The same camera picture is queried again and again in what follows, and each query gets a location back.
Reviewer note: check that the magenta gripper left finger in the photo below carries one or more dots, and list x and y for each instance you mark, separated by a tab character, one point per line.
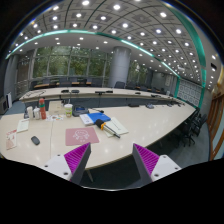
70	166

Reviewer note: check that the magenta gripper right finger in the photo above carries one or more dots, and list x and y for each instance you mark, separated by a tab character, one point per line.
151	166

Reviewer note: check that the pink mouse pad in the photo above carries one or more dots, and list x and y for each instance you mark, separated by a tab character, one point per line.
80	136

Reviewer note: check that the black computer mouse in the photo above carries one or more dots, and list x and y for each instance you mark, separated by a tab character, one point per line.
35	140

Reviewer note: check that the white notebook papers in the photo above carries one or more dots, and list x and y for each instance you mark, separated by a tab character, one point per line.
116	126

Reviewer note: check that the blue folder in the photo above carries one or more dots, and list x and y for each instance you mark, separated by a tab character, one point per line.
95	116

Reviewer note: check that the paper coffee cup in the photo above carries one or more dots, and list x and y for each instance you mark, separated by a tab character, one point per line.
68	110

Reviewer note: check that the black office chair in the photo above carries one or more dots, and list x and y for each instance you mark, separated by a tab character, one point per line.
190	127

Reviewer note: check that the white paper sheet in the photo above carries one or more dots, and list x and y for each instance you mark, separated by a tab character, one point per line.
23	125

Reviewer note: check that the orange red bottle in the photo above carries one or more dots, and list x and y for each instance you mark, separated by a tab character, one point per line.
42	108

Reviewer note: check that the red and white leaflet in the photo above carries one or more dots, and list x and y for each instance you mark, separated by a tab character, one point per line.
11	139

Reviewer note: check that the wooden door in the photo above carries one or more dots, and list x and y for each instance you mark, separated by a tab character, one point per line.
215	124

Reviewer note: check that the grey round pillar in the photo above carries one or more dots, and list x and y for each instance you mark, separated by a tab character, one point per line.
119	67

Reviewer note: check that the yellow black handled tool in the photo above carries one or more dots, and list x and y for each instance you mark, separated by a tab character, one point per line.
102	125

